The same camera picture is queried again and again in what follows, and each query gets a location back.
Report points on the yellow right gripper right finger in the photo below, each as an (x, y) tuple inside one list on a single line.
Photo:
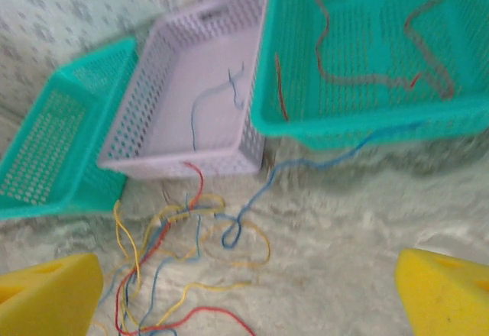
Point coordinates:
[(447, 298)]

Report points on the lavender plastic basket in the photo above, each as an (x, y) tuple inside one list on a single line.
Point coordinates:
[(172, 95)]

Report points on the teal plastic basket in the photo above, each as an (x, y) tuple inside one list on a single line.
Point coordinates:
[(366, 46), (49, 160)]

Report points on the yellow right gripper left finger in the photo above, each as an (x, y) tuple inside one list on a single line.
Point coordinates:
[(46, 298)]

